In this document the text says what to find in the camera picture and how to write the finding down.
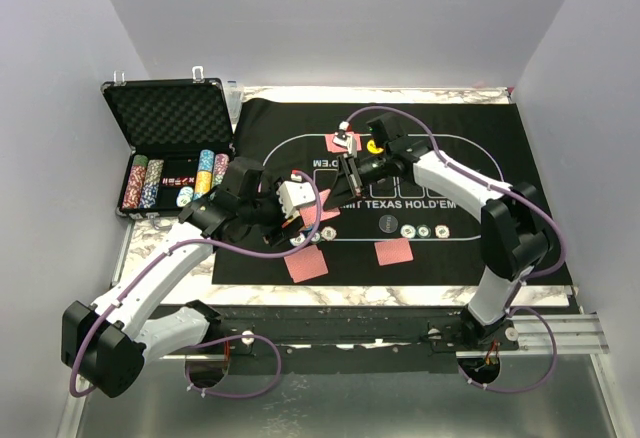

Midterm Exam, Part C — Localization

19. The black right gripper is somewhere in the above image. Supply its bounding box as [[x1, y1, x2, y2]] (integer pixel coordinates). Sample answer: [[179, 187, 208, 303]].
[[324, 151, 390, 213]]

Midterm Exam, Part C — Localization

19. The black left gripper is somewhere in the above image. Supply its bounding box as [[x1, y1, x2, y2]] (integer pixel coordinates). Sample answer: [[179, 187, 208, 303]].
[[240, 177, 305, 245]]

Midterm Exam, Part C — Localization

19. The red backed playing card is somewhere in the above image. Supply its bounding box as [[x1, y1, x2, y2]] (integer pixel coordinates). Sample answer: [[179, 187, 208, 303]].
[[324, 133, 362, 154], [374, 238, 414, 266], [284, 245, 328, 283]]

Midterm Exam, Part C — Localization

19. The red backed card deck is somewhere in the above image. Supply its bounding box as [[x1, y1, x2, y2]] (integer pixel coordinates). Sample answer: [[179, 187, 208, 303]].
[[299, 188, 341, 228]]

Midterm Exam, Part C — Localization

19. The yellow big blind button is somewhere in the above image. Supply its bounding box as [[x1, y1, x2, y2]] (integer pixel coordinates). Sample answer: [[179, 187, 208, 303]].
[[367, 140, 384, 155]]

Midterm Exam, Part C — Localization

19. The red white poker chip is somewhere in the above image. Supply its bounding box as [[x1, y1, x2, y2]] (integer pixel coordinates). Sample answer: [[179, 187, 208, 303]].
[[434, 225, 450, 239], [321, 226, 337, 241]]

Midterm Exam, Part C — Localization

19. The black dealer button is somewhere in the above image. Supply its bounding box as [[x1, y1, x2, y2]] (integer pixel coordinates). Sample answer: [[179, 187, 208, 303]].
[[378, 214, 399, 234]]

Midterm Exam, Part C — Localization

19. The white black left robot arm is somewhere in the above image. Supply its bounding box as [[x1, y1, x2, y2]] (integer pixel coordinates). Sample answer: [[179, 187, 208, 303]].
[[61, 158, 321, 398]]

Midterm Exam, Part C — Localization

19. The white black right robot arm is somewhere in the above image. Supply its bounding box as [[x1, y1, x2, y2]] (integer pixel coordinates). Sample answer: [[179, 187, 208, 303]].
[[324, 106, 552, 350]]

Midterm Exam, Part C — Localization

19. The pink green chip stack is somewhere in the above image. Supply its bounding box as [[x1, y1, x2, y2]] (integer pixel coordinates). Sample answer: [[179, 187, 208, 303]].
[[212, 153, 230, 187]]

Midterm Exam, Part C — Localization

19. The yellow white chip stack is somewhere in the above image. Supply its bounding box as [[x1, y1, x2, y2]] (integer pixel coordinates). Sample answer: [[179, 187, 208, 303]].
[[192, 170, 213, 200]]

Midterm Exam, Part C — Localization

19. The black poker table mat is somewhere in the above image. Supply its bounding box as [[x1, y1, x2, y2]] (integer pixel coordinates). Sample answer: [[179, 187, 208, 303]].
[[235, 99, 541, 286]]

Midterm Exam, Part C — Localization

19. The light blue chip stack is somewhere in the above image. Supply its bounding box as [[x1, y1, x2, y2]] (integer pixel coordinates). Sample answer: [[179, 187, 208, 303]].
[[198, 149, 215, 173]]

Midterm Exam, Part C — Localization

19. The white green chip stack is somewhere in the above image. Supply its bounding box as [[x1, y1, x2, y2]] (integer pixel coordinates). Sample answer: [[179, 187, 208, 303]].
[[176, 186, 194, 208]]

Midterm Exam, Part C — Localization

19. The red dice row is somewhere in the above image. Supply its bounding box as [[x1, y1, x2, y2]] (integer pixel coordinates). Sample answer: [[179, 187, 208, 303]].
[[161, 176, 196, 188]]

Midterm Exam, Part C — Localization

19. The black aluminium chip case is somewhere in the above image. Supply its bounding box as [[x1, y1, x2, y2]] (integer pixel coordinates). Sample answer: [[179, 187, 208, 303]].
[[100, 66, 235, 219]]

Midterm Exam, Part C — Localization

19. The blue white chip stack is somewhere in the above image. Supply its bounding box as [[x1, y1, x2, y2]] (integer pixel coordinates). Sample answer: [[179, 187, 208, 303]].
[[139, 159, 164, 208]]

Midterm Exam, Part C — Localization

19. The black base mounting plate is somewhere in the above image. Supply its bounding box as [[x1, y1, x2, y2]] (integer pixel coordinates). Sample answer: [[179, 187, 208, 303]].
[[205, 305, 519, 375]]

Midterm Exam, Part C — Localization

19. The red white chip stack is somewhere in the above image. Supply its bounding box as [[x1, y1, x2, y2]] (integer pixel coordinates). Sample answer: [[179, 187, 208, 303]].
[[122, 165, 147, 209]]

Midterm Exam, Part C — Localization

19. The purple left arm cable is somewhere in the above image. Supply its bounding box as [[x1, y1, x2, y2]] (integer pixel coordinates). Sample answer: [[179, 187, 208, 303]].
[[68, 170, 321, 398]]

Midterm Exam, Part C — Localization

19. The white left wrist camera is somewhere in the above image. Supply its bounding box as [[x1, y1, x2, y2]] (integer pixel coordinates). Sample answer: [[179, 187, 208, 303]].
[[276, 181, 316, 219]]

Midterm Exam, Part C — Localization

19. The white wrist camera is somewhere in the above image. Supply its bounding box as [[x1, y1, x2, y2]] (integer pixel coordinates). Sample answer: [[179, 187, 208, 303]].
[[276, 181, 316, 219], [333, 121, 358, 157]]

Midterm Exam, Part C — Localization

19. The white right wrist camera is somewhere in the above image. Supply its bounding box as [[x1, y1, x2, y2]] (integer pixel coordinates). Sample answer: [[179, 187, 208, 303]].
[[333, 121, 358, 157]]

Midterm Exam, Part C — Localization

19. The aluminium extrusion rail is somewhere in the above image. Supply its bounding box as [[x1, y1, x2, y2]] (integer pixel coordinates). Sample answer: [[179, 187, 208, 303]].
[[134, 310, 609, 361]]

